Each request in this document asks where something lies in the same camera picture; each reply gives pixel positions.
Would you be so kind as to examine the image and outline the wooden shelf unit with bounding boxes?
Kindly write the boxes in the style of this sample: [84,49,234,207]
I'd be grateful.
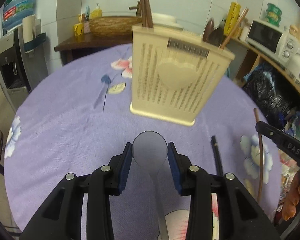
[232,38,300,96]

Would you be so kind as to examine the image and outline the dark black chopstick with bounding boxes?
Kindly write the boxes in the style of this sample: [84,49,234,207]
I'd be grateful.
[211,135,224,177]

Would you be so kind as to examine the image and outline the black chopstick gold band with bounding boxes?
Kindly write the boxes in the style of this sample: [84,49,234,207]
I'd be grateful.
[257,132,264,204]

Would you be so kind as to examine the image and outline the yellow soap dispenser bottle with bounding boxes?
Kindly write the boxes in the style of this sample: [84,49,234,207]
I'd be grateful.
[89,3,103,20]

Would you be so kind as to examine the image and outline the yellow cup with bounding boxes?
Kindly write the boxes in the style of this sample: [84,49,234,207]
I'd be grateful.
[74,23,84,36]

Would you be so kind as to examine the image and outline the brown wooden chopstick crossed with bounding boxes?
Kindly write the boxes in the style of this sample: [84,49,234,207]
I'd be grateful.
[143,0,153,28]

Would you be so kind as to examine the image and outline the water dispenser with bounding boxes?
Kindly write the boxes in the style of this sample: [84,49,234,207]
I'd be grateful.
[0,26,48,111]

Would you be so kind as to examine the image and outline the black plastic bag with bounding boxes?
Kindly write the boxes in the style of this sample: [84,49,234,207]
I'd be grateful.
[242,69,300,130]

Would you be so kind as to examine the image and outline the grey plastic spoon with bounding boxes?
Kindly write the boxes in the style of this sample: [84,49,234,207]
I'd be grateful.
[133,131,169,239]

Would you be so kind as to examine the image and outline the cream perforated utensil holder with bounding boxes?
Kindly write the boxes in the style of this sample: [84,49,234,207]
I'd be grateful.
[130,24,235,126]

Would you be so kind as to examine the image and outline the dark wooden side table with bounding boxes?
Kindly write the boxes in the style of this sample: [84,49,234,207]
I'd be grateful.
[54,33,133,65]

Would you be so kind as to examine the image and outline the white microwave oven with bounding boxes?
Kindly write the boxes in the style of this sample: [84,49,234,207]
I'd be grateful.
[246,20,300,67]

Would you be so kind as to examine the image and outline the brass faucet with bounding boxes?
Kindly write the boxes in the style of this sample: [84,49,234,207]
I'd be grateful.
[129,1,141,17]

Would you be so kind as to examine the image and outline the purple floral tablecloth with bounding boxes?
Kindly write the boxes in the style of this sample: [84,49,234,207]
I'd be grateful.
[3,42,282,240]

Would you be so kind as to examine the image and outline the green instant noodle cups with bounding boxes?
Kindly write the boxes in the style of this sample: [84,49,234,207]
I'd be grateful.
[264,3,282,27]

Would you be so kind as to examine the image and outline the blue water jug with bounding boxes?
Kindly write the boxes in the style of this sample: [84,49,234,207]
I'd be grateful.
[2,0,35,31]

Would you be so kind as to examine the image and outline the woven basket sink bowl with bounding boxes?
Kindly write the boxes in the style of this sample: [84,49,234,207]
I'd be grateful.
[89,16,142,37]

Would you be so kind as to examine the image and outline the yellow foil roll box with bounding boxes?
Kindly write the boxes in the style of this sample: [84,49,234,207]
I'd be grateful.
[224,2,241,36]

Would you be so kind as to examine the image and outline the person's hand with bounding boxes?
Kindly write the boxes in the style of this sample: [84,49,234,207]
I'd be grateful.
[282,170,300,221]

